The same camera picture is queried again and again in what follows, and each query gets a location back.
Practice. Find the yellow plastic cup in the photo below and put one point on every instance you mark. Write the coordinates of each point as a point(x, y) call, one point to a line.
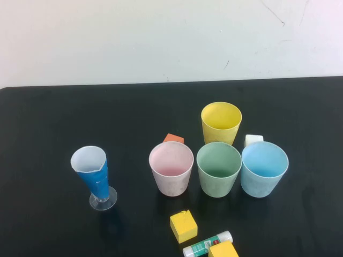
point(211, 134)

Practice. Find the yellow foam cube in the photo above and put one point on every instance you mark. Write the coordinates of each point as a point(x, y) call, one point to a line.
point(223, 250)
point(183, 227)

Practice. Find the light blue plastic cup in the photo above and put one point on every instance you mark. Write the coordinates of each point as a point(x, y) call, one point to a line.
point(257, 187)

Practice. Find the clear measuring cup blue paper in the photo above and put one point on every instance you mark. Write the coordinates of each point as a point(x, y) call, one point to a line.
point(93, 182)

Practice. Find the white green glue stick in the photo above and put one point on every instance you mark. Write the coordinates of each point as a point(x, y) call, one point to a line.
point(201, 246)

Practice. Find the pink plastic cup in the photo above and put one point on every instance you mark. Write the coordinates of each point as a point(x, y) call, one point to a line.
point(171, 184)

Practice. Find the white foam block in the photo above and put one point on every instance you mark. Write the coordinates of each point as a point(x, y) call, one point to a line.
point(252, 139)

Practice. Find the green plastic cup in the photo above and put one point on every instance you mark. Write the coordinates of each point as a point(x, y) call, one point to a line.
point(217, 187)

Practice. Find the orange foam cube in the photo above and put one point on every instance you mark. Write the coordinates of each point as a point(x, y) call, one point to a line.
point(172, 138)

